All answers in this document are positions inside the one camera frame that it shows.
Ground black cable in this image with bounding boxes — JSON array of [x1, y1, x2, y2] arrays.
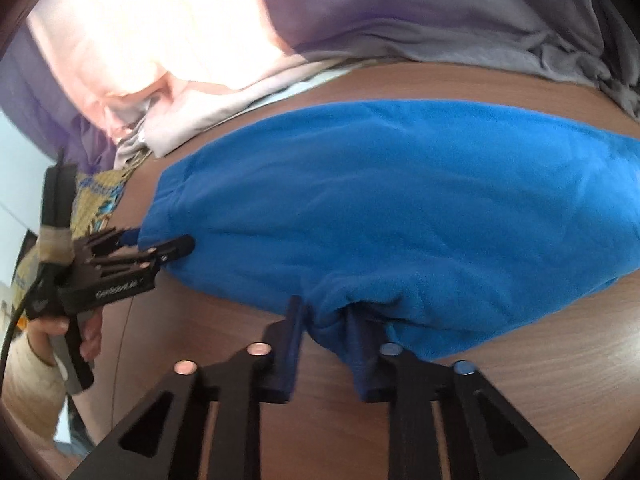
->
[[0, 255, 52, 378]]

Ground purple curtain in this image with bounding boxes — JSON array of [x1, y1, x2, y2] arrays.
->
[[0, 25, 118, 173]]

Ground person's left hand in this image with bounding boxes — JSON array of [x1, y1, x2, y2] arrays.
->
[[27, 310, 104, 367]]

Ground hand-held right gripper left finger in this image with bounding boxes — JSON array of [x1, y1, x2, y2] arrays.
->
[[67, 295, 306, 480]]

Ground blue pants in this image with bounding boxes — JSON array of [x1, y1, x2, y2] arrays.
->
[[137, 100, 640, 367]]

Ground white cloth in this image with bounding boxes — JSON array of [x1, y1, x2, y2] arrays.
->
[[113, 125, 153, 171]]

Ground yellow plaid fringed scarf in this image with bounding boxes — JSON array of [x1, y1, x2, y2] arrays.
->
[[14, 170, 132, 306]]

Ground person's left forearm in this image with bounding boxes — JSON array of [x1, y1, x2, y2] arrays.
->
[[0, 334, 69, 443]]

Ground pink curtain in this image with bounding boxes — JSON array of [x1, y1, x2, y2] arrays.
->
[[25, 0, 361, 157]]

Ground grey curtain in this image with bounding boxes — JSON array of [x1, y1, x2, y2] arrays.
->
[[250, 0, 640, 122]]

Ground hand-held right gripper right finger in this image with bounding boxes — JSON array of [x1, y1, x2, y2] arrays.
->
[[346, 310, 581, 480]]

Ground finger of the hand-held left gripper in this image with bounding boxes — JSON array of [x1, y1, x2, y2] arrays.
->
[[75, 226, 140, 256], [90, 233, 197, 275]]

